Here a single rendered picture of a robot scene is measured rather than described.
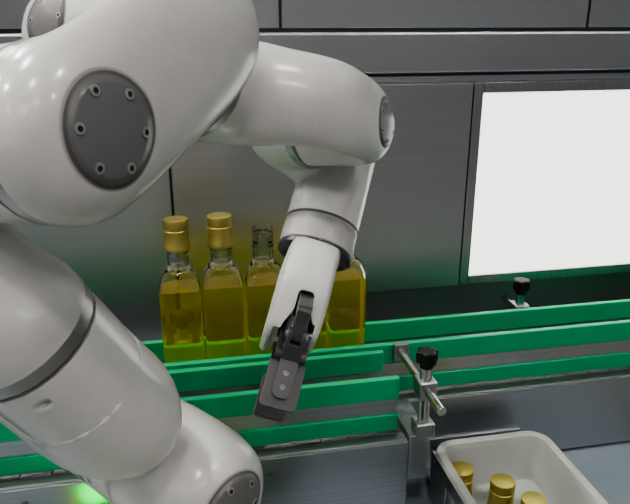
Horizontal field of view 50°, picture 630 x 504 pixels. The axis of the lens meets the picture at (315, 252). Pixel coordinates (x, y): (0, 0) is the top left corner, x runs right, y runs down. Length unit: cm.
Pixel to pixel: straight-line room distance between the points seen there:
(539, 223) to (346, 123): 71
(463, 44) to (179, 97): 80
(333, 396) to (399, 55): 52
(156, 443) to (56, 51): 25
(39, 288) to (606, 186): 104
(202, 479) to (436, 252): 74
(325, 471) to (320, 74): 57
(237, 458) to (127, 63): 30
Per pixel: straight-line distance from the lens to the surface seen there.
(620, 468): 120
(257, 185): 103
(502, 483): 100
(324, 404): 90
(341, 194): 66
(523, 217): 119
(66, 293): 38
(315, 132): 53
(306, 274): 61
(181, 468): 50
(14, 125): 29
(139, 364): 43
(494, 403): 109
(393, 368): 102
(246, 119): 51
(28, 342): 37
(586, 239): 127
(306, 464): 92
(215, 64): 37
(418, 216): 111
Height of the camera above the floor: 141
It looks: 19 degrees down
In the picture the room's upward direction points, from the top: straight up
